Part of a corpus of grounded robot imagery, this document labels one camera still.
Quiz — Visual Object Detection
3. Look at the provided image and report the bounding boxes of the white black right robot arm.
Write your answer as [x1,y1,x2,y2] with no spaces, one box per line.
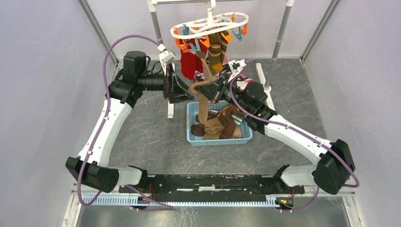
[189,78,360,195]

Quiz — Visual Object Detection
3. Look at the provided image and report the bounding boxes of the pink camouflage cloth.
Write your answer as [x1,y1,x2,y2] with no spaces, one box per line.
[194,57,256,91]

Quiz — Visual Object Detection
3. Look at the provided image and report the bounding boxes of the striped olive cream sock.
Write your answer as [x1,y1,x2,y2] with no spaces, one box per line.
[218,105,233,115]

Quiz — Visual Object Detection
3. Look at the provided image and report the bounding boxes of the light blue plastic basket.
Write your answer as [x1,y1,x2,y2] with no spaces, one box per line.
[186,102,253,146]

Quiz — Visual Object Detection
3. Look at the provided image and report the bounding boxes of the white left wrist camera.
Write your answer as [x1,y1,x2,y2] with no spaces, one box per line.
[157,44,176,74]

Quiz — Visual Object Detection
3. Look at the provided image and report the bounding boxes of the white slotted cable duct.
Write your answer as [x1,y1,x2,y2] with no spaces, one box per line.
[82,195,295,208]

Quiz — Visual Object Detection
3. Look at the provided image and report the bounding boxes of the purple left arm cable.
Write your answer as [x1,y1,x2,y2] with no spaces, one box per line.
[77,34,174,211]

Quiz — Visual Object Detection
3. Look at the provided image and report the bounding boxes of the white round clip hanger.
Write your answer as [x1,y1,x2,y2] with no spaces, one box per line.
[170,0,249,52]

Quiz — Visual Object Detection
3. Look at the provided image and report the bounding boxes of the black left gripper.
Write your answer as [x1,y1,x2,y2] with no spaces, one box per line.
[139,63,194,104]

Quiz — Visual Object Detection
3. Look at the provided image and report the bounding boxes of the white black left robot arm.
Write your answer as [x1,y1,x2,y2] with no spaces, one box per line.
[66,50,194,193]

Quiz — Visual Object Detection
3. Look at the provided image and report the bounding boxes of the white drying rack stand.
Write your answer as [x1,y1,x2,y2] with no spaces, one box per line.
[145,0,296,120]

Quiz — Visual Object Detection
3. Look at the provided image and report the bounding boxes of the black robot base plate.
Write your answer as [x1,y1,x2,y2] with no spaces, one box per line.
[136,175,305,202]

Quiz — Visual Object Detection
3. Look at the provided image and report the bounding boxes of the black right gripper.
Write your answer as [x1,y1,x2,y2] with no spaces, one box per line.
[194,73,252,114]

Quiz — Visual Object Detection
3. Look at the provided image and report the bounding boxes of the red sock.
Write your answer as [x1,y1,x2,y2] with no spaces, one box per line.
[180,48,198,80]
[194,47,208,73]

